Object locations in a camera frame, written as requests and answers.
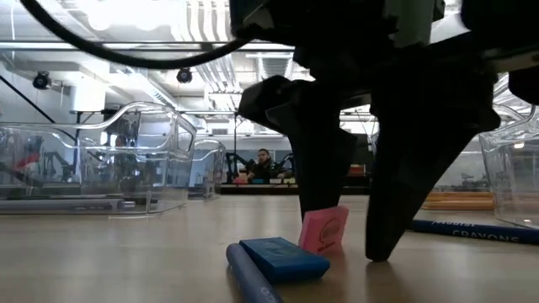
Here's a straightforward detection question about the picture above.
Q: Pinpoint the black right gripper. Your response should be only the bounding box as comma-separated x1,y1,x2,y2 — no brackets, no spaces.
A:
229,0,539,220

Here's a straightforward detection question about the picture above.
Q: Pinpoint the orange pencil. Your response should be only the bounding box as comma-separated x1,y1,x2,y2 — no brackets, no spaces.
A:
420,200,496,211
424,191,495,202

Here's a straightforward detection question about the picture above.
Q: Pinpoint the pink eraser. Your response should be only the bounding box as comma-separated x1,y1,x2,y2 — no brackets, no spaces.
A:
297,205,350,257

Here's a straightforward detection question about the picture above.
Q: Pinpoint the clear plastic bin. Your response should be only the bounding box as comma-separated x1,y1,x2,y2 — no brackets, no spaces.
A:
478,73,539,231
370,130,498,211
187,137,227,201
0,101,198,216

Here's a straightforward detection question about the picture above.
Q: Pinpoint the black pen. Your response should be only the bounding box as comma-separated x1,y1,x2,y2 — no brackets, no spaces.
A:
113,196,160,208
0,197,136,213

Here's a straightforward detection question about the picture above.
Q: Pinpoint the person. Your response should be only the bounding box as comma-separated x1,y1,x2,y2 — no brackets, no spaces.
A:
245,147,292,185

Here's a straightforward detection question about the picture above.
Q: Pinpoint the blue eraser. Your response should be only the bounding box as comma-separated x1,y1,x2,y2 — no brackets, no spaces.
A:
238,236,332,284

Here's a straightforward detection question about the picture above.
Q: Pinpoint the black ceiling spotlight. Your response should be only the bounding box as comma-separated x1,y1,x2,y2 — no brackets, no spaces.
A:
32,70,52,91
175,66,194,84

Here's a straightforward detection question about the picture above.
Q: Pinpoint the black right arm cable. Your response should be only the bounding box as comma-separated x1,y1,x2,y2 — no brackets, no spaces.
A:
19,0,253,71

